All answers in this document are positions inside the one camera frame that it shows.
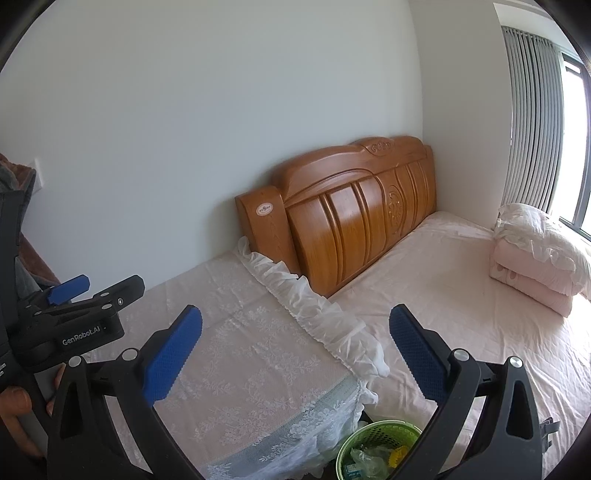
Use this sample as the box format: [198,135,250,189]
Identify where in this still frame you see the white plastic wrapper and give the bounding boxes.
[351,446,394,480]

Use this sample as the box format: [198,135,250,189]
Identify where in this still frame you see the yellow ribbed plastic ball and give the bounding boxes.
[388,446,408,469]

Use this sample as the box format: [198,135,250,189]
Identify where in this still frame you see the person left hand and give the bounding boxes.
[1,363,65,461]

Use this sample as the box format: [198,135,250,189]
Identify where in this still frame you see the dark clothes pile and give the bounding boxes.
[1,155,59,298]

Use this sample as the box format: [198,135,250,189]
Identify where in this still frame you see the pink bed sheet mattress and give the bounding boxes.
[331,212,590,475]

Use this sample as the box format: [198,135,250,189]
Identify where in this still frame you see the green plastic waste basket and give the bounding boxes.
[335,420,422,479]

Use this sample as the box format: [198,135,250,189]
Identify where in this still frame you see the white lace tablecloth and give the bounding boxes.
[88,240,390,479]

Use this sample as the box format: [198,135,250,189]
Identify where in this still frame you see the folded pink quilt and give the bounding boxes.
[490,239,583,317]

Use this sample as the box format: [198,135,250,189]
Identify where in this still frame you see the grey clip on bed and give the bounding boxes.
[539,417,561,454]

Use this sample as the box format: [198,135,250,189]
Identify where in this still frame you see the white ruffled pillow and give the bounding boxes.
[493,203,590,296]

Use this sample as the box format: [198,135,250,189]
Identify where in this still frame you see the wooden carved headboard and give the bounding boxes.
[235,136,437,296]

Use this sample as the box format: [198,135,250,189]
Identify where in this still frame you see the dark framed window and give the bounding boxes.
[551,54,590,240]

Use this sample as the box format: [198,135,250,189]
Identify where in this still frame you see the grey vertical window blinds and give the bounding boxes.
[502,26,564,212]

